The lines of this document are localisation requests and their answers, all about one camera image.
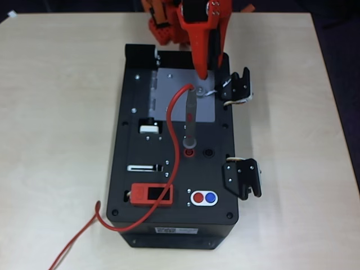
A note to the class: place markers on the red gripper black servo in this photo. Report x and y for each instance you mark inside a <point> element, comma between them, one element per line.
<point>198,34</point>

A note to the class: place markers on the grey hinged door panel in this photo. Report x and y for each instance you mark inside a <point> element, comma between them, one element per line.
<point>174,95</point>

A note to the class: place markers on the red printed robot arm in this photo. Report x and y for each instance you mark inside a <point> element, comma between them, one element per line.
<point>161,33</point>

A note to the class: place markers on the orange plastic piece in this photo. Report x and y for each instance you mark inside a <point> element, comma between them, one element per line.
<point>249,9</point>

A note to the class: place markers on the orange printed clamp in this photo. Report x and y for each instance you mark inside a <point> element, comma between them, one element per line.
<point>159,12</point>

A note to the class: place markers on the white angle knob block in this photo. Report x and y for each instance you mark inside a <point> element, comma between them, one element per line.
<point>149,129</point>

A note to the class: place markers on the black task board box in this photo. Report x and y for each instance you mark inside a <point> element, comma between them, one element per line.
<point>140,152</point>

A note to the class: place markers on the white linear slider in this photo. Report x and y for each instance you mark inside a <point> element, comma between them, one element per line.
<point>140,168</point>

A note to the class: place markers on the blue push button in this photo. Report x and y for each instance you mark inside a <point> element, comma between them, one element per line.
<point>210,197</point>

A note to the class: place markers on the red push button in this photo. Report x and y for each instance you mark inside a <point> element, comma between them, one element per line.
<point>199,197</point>

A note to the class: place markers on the red and blue buttons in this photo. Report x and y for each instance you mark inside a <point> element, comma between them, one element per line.
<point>192,197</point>

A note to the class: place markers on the red display module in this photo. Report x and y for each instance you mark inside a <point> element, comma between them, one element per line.
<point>139,194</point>

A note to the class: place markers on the white barcode label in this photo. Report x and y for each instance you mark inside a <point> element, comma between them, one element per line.
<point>177,230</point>

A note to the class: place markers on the small white plastic piece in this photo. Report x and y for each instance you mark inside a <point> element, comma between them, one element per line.
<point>12,14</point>

